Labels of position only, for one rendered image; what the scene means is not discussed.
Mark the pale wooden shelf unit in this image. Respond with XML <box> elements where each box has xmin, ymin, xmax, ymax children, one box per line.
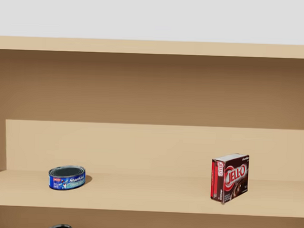
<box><xmin>0</xmin><ymin>34</ymin><xmax>304</xmax><ymax>228</ymax></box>

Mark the blue flat can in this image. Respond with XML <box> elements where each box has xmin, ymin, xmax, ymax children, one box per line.
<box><xmin>47</xmin><ymin>164</ymin><xmax>87</xmax><ymax>192</ymax></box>

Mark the brown and red carton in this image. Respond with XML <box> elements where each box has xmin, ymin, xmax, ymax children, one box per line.
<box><xmin>210</xmin><ymin>152</ymin><xmax>250</xmax><ymax>205</ymax></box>

